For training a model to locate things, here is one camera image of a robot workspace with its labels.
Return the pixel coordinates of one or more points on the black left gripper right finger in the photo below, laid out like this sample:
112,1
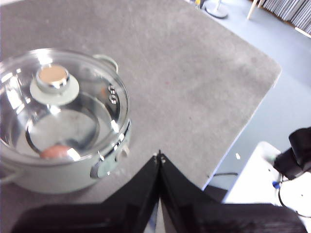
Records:
194,208

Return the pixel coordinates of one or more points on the white furniture leg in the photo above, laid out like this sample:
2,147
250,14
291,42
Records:
252,9

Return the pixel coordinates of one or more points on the glass lid with green knob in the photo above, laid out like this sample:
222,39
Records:
52,77

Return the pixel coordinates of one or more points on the round grey stand base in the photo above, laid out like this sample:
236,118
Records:
216,9

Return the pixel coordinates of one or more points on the brown egg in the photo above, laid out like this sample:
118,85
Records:
54,151

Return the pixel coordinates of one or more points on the grey slatted panel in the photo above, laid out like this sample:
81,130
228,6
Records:
286,12

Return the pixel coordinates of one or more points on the small white scrap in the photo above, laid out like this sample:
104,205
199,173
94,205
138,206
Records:
237,156

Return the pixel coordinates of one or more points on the sage green electric pot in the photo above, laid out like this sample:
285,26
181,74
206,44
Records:
60,177

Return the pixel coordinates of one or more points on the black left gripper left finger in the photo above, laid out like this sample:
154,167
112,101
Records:
126,204

